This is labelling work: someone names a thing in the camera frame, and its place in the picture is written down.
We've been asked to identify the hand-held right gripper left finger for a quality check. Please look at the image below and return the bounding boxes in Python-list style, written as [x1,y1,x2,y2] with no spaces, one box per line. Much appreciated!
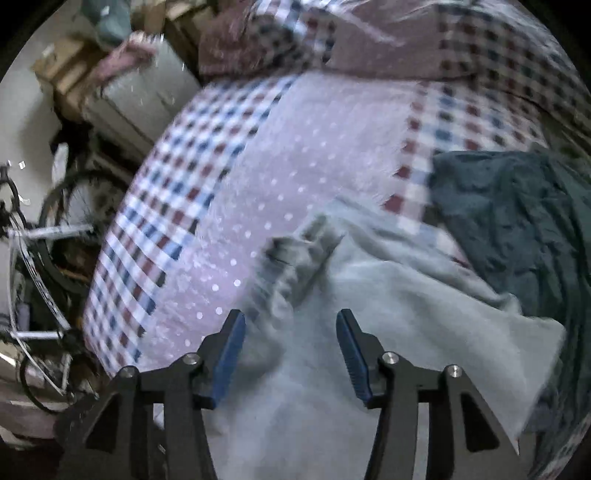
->
[54,308,247,480]

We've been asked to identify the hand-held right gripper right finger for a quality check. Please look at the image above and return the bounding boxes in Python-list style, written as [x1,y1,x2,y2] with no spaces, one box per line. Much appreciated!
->
[335,308,523,480]

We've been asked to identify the light blue pants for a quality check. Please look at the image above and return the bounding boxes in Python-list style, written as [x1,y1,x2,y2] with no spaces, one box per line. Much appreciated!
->
[203,198,568,480]

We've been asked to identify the teal shirt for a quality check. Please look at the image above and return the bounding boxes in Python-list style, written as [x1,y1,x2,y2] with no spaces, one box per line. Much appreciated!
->
[428,150,591,467]

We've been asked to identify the checked dotted bed sheet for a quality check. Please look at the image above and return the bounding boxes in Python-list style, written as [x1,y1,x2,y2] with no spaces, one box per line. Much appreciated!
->
[83,71,591,480]

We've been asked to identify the white road bicycle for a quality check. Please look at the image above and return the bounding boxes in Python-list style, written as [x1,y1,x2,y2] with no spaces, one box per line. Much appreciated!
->
[0,161,132,412]

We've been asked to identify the white plastic-wrapped suitcase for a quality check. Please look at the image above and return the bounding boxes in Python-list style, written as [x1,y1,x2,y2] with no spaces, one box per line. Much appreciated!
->
[84,41,205,158]

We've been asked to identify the pink cloth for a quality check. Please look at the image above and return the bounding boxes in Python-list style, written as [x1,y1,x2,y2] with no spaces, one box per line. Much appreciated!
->
[93,31,158,83]

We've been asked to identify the checked patchwork quilt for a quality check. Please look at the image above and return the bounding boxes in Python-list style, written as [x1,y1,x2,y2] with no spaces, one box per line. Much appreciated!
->
[198,0,591,153]

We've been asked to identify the brown cardboard box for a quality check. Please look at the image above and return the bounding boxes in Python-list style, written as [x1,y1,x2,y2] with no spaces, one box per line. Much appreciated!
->
[31,39,108,120]

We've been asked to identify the open-flap cardboard box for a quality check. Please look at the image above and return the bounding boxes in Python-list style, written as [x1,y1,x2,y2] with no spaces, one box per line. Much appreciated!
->
[134,0,219,47]

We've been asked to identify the blue grey plush toy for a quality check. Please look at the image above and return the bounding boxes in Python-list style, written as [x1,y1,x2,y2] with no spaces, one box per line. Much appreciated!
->
[82,0,136,48]

